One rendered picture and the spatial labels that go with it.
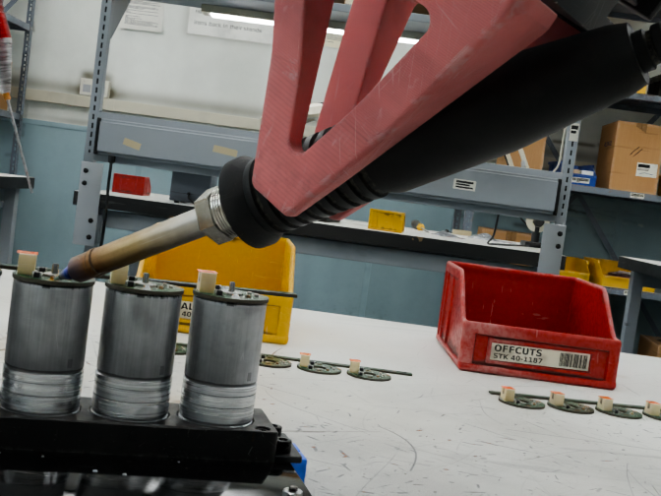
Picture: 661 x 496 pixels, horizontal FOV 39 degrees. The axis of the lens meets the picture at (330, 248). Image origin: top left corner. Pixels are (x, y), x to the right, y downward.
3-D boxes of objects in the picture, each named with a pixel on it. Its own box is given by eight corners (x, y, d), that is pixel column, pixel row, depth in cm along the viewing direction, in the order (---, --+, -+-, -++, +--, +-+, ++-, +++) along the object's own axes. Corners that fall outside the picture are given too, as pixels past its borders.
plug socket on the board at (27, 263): (42, 277, 28) (44, 255, 28) (13, 274, 28) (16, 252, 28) (43, 274, 29) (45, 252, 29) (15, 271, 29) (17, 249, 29)
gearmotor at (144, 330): (167, 452, 29) (187, 290, 29) (88, 447, 28) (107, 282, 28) (161, 429, 31) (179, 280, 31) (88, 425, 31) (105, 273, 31)
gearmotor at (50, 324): (76, 447, 28) (95, 281, 28) (-9, 442, 28) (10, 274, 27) (77, 424, 31) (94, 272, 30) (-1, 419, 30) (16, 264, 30)
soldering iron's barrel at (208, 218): (61, 296, 27) (235, 232, 24) (51, 245, 27) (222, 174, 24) (97, 295, 28) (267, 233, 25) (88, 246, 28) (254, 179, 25)
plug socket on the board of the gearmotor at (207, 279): (222, 294, 30) (224, 274, 30) (196, 291, 30) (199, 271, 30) (218, 291, 31) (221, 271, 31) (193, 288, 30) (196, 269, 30)
